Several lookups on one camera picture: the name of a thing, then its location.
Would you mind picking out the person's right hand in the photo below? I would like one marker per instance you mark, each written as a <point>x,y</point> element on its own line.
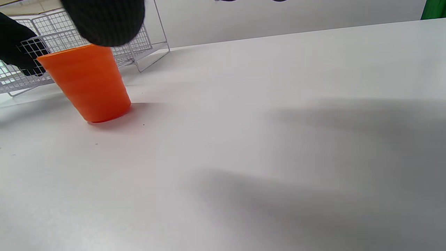
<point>104,21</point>

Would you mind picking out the white mesh sliding drawer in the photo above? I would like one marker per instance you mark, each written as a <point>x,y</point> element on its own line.
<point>52,33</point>

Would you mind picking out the orange cup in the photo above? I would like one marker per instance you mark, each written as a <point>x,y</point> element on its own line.
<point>90,83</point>

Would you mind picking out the green object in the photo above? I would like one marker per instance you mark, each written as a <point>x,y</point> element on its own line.
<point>435,8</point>

